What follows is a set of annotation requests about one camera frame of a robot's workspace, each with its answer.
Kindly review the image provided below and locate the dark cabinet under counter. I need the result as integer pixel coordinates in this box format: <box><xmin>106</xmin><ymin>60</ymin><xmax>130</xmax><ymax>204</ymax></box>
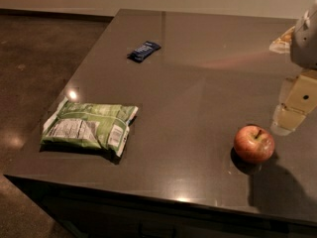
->
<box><xmin>6</xmin><ymin>175</ymin><xmax>317</xmax><ymax>238</ymax></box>

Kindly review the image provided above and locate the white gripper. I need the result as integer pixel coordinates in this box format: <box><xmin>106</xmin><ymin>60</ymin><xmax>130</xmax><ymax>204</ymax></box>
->
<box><xmin>269</xmin><ymin>1</ymin><xmax>317</xmax><ymax>136</ymax></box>

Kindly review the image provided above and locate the green jalapeno chip bag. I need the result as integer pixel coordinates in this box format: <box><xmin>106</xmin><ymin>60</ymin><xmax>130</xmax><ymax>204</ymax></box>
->
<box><xmin>41</xmin><ymin>98</ymin><xmax>139</xmax><ymax>158</ymax></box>

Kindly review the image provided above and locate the dark blue snack bar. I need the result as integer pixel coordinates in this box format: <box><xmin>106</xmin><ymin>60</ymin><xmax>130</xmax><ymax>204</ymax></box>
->
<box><xmin>127</xmin><ymin>41</ymin><xmax>161</xmax><ymax>63</ymax></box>

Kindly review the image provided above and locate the red yellow apple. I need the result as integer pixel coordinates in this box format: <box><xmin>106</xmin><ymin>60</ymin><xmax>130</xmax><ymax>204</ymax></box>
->
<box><xmin>234</xmin><ymin>125</ymin><xmax>274</xmax><ymax>164</ymax></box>

